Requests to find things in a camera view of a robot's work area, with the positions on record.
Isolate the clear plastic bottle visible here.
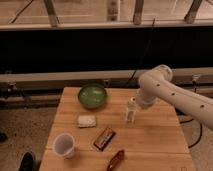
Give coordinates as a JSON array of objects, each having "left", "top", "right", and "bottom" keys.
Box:
[{"left": 125, "top": 97, "right": 137, "bottom": 123}]

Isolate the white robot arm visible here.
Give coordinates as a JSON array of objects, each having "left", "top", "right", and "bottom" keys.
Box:
[{"left": 136, "top": 65, "right": 213, "bottom": 130}]

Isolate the green bowl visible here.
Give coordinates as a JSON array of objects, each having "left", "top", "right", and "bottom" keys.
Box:
[{"left": 78, "top": 84, "right": 108, "bottom": 109}]

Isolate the white sponge block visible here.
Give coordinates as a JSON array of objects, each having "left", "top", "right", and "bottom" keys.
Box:
[{"left": 78, "top": 115, "right": 96, "bottom": 128}]

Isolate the brown candy bar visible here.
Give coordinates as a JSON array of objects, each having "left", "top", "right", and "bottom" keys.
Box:
[{"left": 93, "top": 127, "right": 115, "bottom": 151}]

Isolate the red brown oblong object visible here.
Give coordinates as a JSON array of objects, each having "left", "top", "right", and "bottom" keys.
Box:
[{"left": 107, "top": 150, "right": 125, "bottom": 171}]

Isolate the black shoe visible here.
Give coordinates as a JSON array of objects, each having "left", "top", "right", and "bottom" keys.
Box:
[{"left": 18, "top": 152, "right": 36, "bottom": 171}]

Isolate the thin black hanging cable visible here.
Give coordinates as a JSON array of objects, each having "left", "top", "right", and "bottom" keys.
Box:
[{"left": 125, "top": 18, "right": 156, "bottom": 88}]

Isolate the black cable on floor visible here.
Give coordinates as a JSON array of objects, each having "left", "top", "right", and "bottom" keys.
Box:
[{"left": 179, "top": 114, "right": 204, "bottom": 149}]

